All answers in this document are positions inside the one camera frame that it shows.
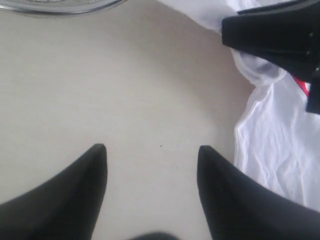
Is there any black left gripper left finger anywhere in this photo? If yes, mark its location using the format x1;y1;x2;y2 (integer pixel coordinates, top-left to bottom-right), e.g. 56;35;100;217
0;144;107;240

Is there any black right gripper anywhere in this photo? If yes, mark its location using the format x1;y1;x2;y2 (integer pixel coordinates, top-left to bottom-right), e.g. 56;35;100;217
222;0;320;113

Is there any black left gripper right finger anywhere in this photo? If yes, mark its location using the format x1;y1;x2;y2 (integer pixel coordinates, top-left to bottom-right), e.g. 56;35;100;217
197;145;320;240

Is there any metal wire mesh basket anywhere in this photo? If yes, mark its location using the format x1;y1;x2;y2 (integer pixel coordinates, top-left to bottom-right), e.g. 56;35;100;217
0;0;124;16

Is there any white t-shirt red print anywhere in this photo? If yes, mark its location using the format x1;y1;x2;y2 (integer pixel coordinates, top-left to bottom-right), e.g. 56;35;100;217
159;0;320;208

